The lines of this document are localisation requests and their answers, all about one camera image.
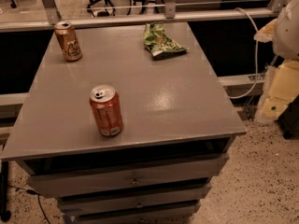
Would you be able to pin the green jalapeno chip bag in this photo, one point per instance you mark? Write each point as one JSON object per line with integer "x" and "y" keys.
{"x": 159, "y": 44}

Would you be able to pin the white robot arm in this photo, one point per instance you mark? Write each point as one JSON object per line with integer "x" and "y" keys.
{"x": 279, "y": 100}

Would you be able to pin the red coke can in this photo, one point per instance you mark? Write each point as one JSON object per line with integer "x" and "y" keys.
{"x": 106, "y": 108}

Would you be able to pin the gold soda can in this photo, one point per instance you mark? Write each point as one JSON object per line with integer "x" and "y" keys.
{"x": 67, "y": 39}

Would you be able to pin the grey drawer cabinet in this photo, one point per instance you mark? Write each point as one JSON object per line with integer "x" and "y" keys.
{"x": 171, "y": 109}

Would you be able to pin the middle grey drawer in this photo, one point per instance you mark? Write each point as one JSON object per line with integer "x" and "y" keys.
{"x": 137, "y": 200}

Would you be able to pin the grey drawer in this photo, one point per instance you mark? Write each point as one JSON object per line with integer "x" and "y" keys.
{"x": 137, "y": 200}
{"x": 140, "y": 216}
{"x": 91, "y": 181}

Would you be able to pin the bottom grey drawer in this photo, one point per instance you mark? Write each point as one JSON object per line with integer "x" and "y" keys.
{"x": 140, "y": 216}

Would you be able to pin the top grey drawer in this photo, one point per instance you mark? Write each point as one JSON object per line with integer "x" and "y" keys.
{"x": 91, "y": 181}

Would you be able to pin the black stand leg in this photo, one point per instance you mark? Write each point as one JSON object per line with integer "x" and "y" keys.
{"x": 4, "y": 213}

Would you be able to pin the metal railing frame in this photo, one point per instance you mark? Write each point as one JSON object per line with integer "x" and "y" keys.
{"x": 25, "y": 15}

